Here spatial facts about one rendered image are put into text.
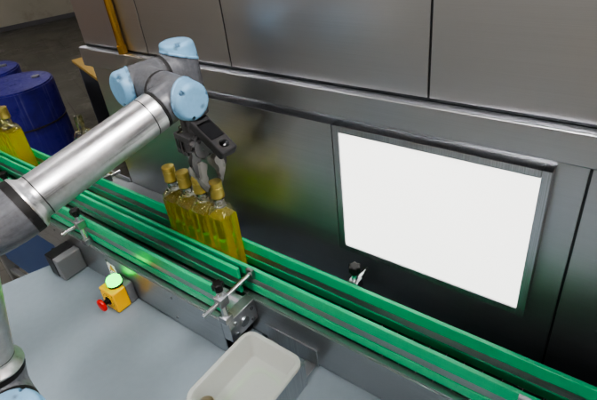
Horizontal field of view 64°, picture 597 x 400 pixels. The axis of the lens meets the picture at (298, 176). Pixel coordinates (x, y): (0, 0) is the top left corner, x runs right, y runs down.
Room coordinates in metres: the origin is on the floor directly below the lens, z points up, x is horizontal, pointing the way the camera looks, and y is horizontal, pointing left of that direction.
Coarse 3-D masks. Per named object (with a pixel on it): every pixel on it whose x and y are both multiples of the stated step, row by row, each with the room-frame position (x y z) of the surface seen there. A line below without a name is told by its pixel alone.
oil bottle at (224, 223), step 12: (228, 204) 1.00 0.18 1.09; (216, 216) 0.97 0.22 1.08; (228, 216) 0.98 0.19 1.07; (216, 228) 0.98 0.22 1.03; (228, 228) 0.97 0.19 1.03; (216, 240) 0.99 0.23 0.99; (228, 240) 0.97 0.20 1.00; (240, 240) 0.99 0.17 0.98; (228, 252) 0.96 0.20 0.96; (240, 252) 0.99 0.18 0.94
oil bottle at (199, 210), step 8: (208, 200) 1.03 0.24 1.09; (192, 208) 1.03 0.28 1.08; (200, 208) 1.01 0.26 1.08; (208, 208) 1.01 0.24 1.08; (200, 216) 1.01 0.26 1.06; (200, 224) 1.01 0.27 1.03; (208, 224) 1.00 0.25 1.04; (200, 232) 1.02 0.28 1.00; (208, 232) 1.00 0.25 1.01; (200, 240) 1.03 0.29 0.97; (208, 240) 1.00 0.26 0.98
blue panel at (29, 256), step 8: (32, 240) 1.57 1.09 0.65; (40, 240) 1.51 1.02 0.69; (16, 248) 1.74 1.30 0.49; (24, 248) 1.67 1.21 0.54; (32, 248) 1.60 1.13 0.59; (40, 248) 1.54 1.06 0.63; (48, 248) 1.48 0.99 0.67; (8, 256) 1.87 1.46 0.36; (16, 256) 1.78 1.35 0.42; (24, 256) 1.71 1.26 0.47; (32, 256) 1.63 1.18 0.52; (40, 256) 1.57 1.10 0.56; (16, 264) 1.83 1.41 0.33; (24, 264) 1.75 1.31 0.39; (32, 264) 1.67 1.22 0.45; (40, 264) 1.60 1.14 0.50; (48, 264) 1.54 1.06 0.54
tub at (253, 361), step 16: (256, 336) 0.79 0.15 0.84; (240, 352) 0.77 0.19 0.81; (256, 352) 0.79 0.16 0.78; (272, 352) 0.75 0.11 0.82; (288, 352) 0.73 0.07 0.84; (224, 368) 0.73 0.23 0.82; (240, 368) 0.76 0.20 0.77; (256, 368) 0.75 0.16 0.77; (272, 368) 0.75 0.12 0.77; (288, 368) 0.72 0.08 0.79; (208, 384) 0.69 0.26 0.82; (224, 384) 0.71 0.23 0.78; (240, 384) 0.71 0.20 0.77; (256, 384) 0.71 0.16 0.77; (272, 384) 0.70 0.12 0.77
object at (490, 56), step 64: (128, 0) 1.35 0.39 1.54; (192, 0) 1.19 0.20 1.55; (256, 0) 1.06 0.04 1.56; (320, 0) 0.95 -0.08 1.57; (384, 0) 0.86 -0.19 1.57; (448, 0) 0.79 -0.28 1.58; (512, 0) 0.73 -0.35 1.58; (576, 0) 0.67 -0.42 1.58; (128, 64) 1.37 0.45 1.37; (256, 64) 1.07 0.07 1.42; (320, 64) 0.96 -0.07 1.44; (384, 64) 0.86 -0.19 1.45; (448, 64) 0.78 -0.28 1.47; (512, 64) 0.72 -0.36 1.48; (576, 64) 0.66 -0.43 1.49; (384, 128) 0.86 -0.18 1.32; (448, 128) 0.76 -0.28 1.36; (512, 128) 0.69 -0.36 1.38; (576, 128) 0.64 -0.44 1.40; (576, 192) 0.64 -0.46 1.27; (320, 256) 0.99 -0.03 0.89; (576, 256) 0.62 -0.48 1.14; (448, 320) 0.76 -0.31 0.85; (512, 320) 0.67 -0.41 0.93; (576, 320) 0.60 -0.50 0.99
